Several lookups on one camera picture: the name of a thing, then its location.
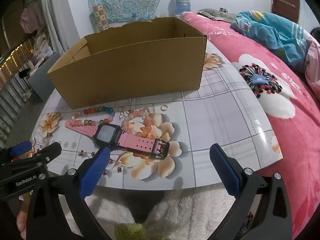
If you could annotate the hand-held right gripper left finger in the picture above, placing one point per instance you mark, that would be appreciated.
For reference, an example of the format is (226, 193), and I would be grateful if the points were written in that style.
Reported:
(93, 172)

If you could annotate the gold butterfly outline pendant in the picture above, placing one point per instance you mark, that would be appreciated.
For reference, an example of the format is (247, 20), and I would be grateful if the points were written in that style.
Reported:
(122, 116)

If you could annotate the gold butterfly charm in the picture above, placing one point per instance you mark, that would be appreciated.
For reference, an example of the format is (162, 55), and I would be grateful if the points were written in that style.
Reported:
(130, 112)

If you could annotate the green fluffy cloth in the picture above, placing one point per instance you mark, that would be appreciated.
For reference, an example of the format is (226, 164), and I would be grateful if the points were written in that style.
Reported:
(135, 231)

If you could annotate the beige lace cloth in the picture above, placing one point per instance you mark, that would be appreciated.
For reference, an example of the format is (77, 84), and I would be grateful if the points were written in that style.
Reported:
(215, 14)

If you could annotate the grey storage box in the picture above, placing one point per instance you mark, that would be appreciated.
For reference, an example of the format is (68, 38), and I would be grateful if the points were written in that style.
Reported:
(41, 80)

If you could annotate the white curtain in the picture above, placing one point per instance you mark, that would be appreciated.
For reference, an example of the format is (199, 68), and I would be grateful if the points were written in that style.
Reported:
(53, 17)

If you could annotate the white fluffy blanket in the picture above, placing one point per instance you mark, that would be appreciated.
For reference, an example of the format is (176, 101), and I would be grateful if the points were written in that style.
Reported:
(187, 212)

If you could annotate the wooden wardrobe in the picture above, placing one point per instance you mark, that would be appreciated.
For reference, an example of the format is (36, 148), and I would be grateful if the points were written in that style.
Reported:
(11, 22)

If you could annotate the pink hanging garment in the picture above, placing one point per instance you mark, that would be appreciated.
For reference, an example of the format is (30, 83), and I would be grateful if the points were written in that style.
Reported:
(31, 18)

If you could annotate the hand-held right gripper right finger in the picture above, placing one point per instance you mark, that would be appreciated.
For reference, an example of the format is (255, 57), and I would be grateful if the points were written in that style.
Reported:
(225, 171)

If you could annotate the brown cardboard box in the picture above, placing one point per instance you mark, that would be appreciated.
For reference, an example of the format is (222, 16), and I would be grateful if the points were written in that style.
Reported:
(125, 75)

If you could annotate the person's left forearm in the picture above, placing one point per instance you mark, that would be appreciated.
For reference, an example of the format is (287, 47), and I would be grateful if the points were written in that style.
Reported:
(22, 217)

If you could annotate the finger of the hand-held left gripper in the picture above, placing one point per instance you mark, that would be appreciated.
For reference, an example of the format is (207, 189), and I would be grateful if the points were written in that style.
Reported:
(21, 148)
(47, 152)

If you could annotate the pink floral blanket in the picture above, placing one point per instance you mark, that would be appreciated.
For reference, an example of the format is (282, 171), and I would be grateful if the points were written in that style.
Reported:
(287, 140)

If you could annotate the checkered print cloth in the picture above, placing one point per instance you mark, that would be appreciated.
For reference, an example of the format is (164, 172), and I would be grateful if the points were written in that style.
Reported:
(100, 17)

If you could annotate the metal railing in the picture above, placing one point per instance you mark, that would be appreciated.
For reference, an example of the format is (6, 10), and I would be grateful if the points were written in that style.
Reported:
(8, 92)

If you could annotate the small silver rectangular clip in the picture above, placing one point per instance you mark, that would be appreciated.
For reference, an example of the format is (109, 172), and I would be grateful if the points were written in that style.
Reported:
(177, 99)

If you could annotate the blue printed blanket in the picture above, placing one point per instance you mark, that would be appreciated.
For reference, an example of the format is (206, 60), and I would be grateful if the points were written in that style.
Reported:
(270, 32)

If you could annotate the light pink quilt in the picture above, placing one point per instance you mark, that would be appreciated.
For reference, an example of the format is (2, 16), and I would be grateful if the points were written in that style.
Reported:
(313, 65)

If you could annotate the blue water bottle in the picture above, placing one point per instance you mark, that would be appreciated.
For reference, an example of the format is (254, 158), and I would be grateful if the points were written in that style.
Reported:
(182, 5)

